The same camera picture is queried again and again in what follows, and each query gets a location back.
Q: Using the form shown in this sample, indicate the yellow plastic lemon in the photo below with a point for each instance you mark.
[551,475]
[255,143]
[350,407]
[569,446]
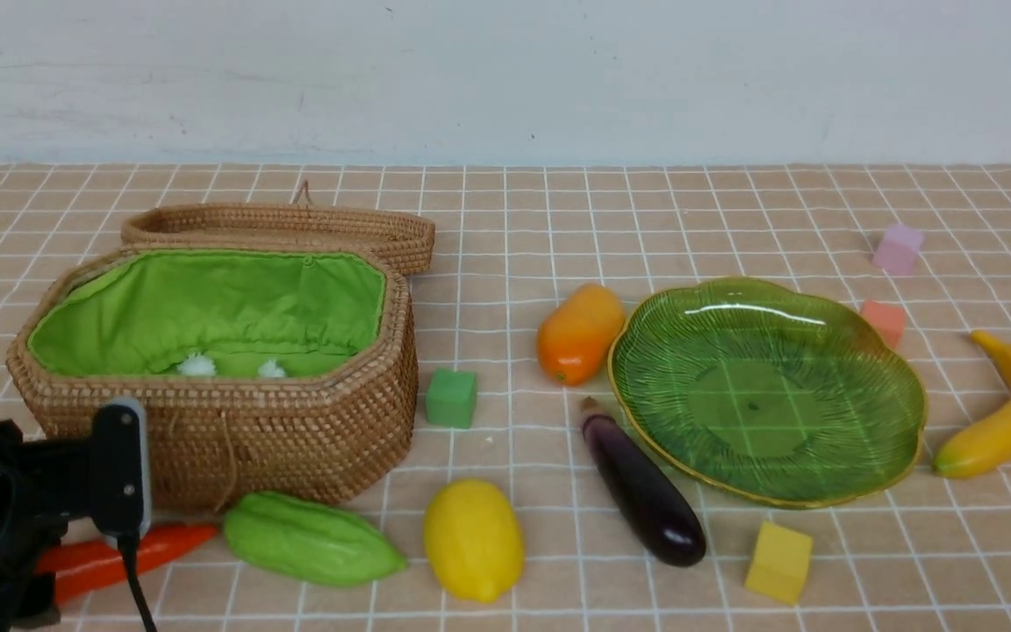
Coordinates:
[473,540]

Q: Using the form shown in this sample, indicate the orange plastic mango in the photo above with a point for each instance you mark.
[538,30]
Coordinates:
[572,342]

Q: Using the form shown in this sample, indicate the yellow plastic banana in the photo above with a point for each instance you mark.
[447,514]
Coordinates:
[986,444]

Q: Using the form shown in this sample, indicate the checkered beige tablecloth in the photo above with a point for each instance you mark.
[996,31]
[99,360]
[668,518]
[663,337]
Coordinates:
[930,554]

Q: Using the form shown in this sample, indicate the woven wicker basket lid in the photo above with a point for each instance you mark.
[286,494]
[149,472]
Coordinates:
[403,240]

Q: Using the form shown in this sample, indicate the red foam cube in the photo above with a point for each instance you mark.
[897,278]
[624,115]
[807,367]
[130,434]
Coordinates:
[889,320]

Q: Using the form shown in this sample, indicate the pink foam cube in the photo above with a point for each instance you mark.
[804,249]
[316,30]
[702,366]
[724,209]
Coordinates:
[899,250]

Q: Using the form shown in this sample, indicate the green foam cube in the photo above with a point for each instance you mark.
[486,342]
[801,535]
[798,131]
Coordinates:
[451,398]

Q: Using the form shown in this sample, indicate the orange plastic carrot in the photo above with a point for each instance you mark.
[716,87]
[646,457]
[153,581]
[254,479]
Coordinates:
[85,567]

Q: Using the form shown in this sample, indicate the woven wicker basket green lining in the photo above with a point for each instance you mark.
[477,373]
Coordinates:
[288,370]

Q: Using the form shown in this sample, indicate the yellow foam cube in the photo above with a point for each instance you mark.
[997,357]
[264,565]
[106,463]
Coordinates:
[779,567]

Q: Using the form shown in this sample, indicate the green glass leaf plate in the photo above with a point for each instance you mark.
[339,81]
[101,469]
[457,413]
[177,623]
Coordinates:
[779,397]

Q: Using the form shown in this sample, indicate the dark purple plastic eggplant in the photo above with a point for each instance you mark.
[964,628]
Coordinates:
[657,513]

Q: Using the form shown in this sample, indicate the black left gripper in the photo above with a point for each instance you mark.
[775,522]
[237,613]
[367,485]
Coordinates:
[43,488]

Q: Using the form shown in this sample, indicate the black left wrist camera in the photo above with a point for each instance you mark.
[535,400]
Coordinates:
[119,480]

